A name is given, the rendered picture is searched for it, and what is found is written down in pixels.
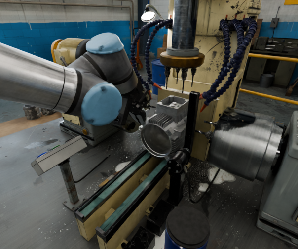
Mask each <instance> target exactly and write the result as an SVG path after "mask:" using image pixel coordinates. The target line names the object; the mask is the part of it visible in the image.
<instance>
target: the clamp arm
mask: <svg viewBox="0 0 298 249"><path fill-rule="evenodd" d="M199 96H200V92H196V91H191V92H190V93H189V102H188V111H187V120H186V131H185V140H184V148H185V149H187V150H188V151H189V153H190V154H191V153H192V146H193V139H194V132H195V125H196V118H197V111H198V104H199Z"/></svg>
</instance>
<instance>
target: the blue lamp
mask: <svg viewBox="0 0 298 249"><path fill-rule="evenodd" d="M207 243H208V241H207V242H206V243H205V244H204V245H203V246H201V247H199V248H196V249H206V246H207ZM165 249H187V248H184V247H181V246H180V245H178V244H176V243H175V242H174V241H173V240H172V239H171V238H170V236H169V234H168V232H167V229H165Z"/></svg>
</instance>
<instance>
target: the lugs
mask: <svg viewBox="0 0 298 249"><path fill-rule="evenodd" d="M147 123H148V120H147V119H146V123H145V124H144V125H146V124H147ZM144 125H142V126H144ZM166 133H167V134H168V136H171V135H172V134H173V133H175V132H174V131H173V129H172V128H169V129H167V130H166ZM141 147H142V148H143V150H146V148H145V147H144V145H142V146H141ZM170 157H172V155H170V154H169V155H168V156H166V157H164V158H165V159H166V160H168V159H169V158H170Z"/></svg>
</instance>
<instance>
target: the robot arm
mask: <svg viewBox="0 0 298 249"><path fill-rule="evenodd" d="M86 50H87V52H86V53H85V54H83V55H82V56H81V57H79V58H78V59H77V60H75V61H74V62H73V63H71V64H70V65H69V66H67V67H64V66H61V65H59V64H56V63H53V62H51V61H48V60H45V59H43V58H40V57H37V56H35V55H32V54H29V53H27V52H24V51H21V50H19V49H16V48H13V47H10V46H8V45H5V44H3V43H0V99H2V100H7V101H12V102H16V103H21V104H26V105H31V106H36V107H41V108H45V109H50V110H54V111H58V112H60V113H64V114H68V115H73V116H78V117H82V118H83V119H84V120H85V121H86V122H87V123H89V124H91V125H95V126H103V125H107V124H109V123H111V122H113V123H114V124H116V125H121V126H124V125H125V124H126V121H127V117H128V114H129V115H130V116H131V117H132V118H133V119H134V120H135V121H137V122H138V123H139V124H142V125H144V124H145V123H146V119H147V116H148V114H149V109H146V110H145V109H144V108H143V107H144V106H145V105H146V103H149V102H150V100H151V97H150V95H149V92H148V90H147V89H144V88H143V86H142V84H141V81H140V79H139V77H138V76H136V73H135V71H134V69H133V67H132V65H131V63H130V61H129V58H128V56H127V54H126V52H125V49H124V45H123V44H122V43H121V41H120V39H119V37H118V36H117V35H116V34H114V33H102V34H99V35H96V36H94V37H93V38H91V39H90V41H88V42H87V44H86ZM144 90H145V92H144V93H143V91H144ZM147 94H148V95H149V99H148V100H147V98H148V97H147V96H146V95H147Z"/></svg>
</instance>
